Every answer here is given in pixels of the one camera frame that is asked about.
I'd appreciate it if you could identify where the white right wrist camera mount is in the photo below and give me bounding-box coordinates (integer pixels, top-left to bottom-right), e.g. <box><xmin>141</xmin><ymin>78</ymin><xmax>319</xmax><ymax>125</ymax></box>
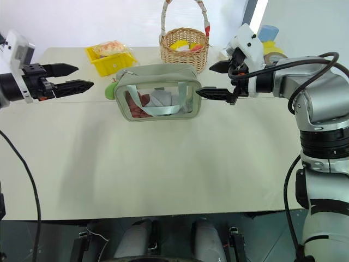
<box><xmin>225</xmin><ymin>23</ymin><xmax>266</xmax><ymax>98</ymax></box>

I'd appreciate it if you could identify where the green transparent pouch bag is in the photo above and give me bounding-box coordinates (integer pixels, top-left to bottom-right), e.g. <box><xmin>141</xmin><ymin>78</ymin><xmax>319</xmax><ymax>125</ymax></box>
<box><xmin>113</xmin><ymin>64</ymin><xmax>203</xmax><ymax>123</ymax></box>

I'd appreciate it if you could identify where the wicker basket with handle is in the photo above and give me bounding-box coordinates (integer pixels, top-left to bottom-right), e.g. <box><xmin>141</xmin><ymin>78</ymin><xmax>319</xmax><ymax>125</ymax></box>
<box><xmin>158</xmin><ymin>0</ymin><xmax>211</xmax><ymax>75</ymax></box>

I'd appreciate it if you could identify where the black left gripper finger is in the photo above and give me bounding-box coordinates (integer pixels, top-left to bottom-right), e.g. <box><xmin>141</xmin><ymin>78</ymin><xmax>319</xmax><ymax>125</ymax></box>
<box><xmin>40</xmin><ymin>63</ymin><xmax>80</xmax><ymax>78</ymax></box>
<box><xmin>54</xmin><ymin>79</ymin><xmax>94</xmax><ymax>99</ymax></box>

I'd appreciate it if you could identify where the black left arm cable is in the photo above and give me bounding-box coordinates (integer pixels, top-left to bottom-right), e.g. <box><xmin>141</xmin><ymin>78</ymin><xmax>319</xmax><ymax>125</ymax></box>
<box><xmin>0</xmin><ymin>129</ymin><xmax>42</xmax><ymax>262</ymax></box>

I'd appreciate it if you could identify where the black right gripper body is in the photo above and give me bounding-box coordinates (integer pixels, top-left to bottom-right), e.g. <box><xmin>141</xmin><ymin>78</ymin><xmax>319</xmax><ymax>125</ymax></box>
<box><xmin>228</xmin><ymin>47</ymin><xmax>250</xmax><ymax>106</ymax></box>

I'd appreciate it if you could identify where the thin white wire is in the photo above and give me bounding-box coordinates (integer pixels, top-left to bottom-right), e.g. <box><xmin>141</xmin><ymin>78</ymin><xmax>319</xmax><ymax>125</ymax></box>
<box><xmin>86</xmin><ymin>225</ymin><xmax>110</xmax><ymax>242</ymax></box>

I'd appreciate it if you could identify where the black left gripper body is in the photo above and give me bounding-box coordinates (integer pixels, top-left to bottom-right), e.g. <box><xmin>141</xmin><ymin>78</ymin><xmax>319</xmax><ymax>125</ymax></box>
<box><xmin>21</xmin><ymin>63</ymin><xmax>57</xmax><ymax>103</ymax></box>

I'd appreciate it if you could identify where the red cloth item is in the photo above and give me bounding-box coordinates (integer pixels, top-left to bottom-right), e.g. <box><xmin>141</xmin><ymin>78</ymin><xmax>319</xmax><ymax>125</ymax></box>
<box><xmin>127</xmin><ymin>91</ymin><xmax>154</xmax><ymax>118</ymax></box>

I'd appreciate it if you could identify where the clear plastic wrapper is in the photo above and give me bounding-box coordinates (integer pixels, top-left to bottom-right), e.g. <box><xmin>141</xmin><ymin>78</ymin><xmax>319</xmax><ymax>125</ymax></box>
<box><xmin>214</xmin><ymin>44</ymin><xmax>233</xmax><ymax>60</ymax></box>

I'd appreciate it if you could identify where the clear bag of snacks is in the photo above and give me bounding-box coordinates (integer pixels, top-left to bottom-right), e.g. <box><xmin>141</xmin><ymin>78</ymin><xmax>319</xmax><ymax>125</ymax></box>
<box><xmin>92</xmin><ymin>40</ymin><xmax>129</xmax><ymax>58</ymax></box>

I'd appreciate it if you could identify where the grey rounded robot leg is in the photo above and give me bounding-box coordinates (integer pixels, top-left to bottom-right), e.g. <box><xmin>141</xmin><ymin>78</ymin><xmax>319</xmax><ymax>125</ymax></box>
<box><xmin>113</xmin><ymin>217</ymin><xmax>154</xmax><ymax>259</ymax></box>
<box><xmin>191</xmin><ymin>217</ymin><xmax>227</xmax><ymax>262</ymax></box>

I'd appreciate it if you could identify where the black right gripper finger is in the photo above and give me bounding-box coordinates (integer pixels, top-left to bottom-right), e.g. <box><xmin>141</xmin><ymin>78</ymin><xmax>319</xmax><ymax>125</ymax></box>
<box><xmin>209</xmin><ymin>59</ymin><xmax>232</xmax><ymax>73</ymax></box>
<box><xmin>195</xmin><ymin>86</ymin><xmax>233</xmax><ymax>103</ymax></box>

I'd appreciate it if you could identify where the yellow plastic bin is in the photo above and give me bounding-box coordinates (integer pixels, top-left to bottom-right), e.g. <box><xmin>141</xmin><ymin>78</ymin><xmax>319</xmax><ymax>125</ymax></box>
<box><xmin>85</xmin><ymin>45</ymin><xmax>137</xmax><ymax>78</ymax></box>

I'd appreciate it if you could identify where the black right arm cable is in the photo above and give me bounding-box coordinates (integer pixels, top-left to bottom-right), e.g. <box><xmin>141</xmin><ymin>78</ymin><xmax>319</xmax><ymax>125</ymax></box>
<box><xmin>282</xmin><ymin>154</ymin><xmax>310</xmax><ymax>262</ymax></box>

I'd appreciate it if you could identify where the yellow sponge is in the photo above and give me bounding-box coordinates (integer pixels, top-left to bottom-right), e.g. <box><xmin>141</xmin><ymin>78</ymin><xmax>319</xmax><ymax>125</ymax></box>
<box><xmin>261</xmin><ymin>39</ymin><xmax>285</xmax><ymax>56</ymax></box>

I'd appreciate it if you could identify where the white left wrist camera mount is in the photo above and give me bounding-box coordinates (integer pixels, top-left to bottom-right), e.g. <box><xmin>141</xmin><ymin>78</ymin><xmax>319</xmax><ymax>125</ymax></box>
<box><xmin>4</xmin><ymin>29</ymin><xmax>36</xmax><ymax>104</ymax></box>

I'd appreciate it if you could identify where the black metal bracket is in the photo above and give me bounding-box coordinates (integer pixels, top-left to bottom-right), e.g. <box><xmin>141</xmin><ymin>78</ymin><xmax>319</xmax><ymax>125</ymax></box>
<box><xmin>71</xmin><ymin>230</ymin><xmax>93</xmax><ymax>262</ymax></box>
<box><xmin>227</xmin><ymin>225</ymin><xmax>246</xmax><ymax>258</ymax></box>

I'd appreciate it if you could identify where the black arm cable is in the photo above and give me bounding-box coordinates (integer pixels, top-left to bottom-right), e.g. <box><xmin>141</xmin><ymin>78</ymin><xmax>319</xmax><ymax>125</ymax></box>
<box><xmin>282</xmin><ymin>154</ymin><xmax>310</xmax><ymax>262</ymax></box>
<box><xmin>0</xmin><ymin>129</ymin><xmax>42</xmax><ymax>262</ymax></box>

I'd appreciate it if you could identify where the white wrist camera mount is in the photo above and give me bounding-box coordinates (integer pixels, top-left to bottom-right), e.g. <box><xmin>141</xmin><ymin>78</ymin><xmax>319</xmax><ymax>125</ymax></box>
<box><xmin>225</xmin><ymin>23</ymin><xmax>266</xmax><ymax>98</ymax></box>
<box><xmin>4</xmin><ymin>29</ymin><xmax>36</xmax><ymax>104</ymax></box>

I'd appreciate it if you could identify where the brown tape roll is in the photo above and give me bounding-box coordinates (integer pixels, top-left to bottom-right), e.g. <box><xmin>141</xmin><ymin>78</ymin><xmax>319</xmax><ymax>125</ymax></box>
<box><xmin>262</xmin><ymin>51</ymin><xmax>289</xmax><ymax>66</ymax></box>

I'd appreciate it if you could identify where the yellow toy in basket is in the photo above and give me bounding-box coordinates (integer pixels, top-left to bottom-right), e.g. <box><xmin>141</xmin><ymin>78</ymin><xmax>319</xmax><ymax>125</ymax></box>
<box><xmin>169</xmin><ymin>40</ymin><xmax>190</xmax><ymax>52</ymax></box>

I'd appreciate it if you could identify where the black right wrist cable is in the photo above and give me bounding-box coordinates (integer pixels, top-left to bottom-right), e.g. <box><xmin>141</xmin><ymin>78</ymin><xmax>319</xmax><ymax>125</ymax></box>
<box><xmin>228</xmin><ymin>51</ymin><xmax>341</xmax><ymax>115</ymax></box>

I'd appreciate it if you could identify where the grey folded cloth item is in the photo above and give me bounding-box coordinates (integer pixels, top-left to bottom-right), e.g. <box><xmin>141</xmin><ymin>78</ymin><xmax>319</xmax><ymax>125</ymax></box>
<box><xmin>148</xmin><ymin>89</ymin><xmax>177</xmax><ymax>108</ymax></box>

